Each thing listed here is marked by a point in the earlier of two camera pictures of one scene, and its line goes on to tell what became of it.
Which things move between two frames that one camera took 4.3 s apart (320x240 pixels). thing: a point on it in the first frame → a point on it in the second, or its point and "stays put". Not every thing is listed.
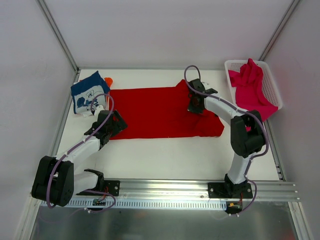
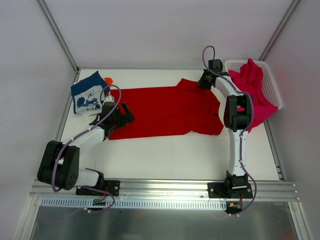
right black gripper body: x=194 y=104 → x=203 y=81
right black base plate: x=230 y=190 stays put
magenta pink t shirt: x=252 y=93 stays put
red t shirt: x=161 y=112 stays put
